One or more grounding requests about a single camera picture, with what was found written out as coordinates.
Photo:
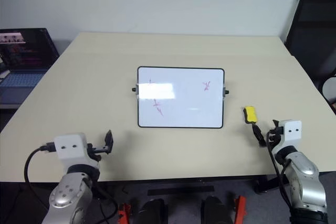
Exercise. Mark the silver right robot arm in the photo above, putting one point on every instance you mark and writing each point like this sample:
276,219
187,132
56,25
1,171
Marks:
304,182

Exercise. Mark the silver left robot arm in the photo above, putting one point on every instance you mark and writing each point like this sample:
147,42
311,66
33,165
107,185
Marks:
65,195

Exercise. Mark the open laptop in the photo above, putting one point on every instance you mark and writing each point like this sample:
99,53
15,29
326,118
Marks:
23,51

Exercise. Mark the yellow and black eraser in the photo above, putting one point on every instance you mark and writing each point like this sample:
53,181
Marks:
250,113

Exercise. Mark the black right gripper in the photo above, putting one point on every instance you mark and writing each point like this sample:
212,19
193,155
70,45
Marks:
274,134

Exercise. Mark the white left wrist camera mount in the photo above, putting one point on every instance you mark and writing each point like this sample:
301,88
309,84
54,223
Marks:
68,150

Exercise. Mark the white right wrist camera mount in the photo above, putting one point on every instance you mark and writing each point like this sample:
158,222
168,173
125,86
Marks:
291,130

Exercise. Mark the black-framed whiteboard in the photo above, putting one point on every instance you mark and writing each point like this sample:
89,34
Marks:
183,108

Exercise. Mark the black rounded shape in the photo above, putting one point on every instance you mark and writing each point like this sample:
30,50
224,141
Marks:
152,212

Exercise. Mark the black office chair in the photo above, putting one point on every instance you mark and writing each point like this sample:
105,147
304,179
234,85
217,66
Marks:
315,37

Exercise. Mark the orange-red bracket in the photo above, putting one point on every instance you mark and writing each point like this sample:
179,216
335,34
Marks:
124,214
240,209

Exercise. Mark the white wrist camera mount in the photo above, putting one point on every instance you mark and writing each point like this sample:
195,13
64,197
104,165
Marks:
291,130
68,150

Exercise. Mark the black table leg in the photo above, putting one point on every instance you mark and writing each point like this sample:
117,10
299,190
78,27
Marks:
262,186

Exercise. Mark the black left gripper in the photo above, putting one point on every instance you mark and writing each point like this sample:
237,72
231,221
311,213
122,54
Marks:
94,152

